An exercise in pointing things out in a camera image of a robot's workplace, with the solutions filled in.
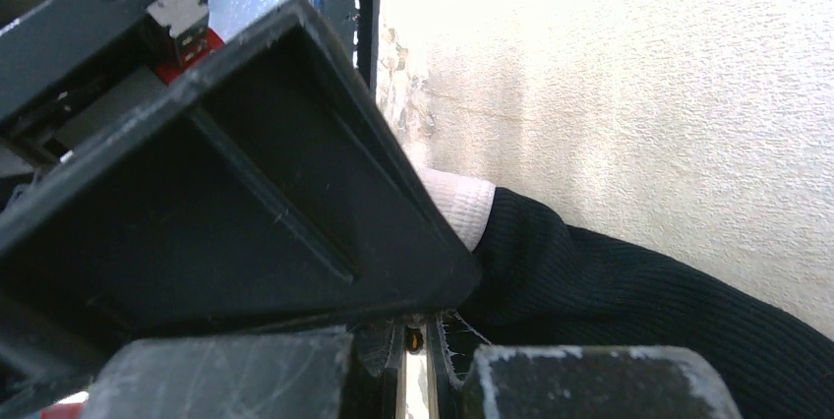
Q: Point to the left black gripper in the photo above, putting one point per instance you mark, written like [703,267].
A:
[59,56]

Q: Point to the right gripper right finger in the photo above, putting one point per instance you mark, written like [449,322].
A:
[573,382]

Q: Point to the black underwear white waistband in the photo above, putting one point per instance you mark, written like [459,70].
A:
[546,282]

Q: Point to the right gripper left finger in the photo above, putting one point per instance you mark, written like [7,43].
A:
[314,373]

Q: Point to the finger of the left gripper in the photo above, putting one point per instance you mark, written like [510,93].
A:
[262,189]

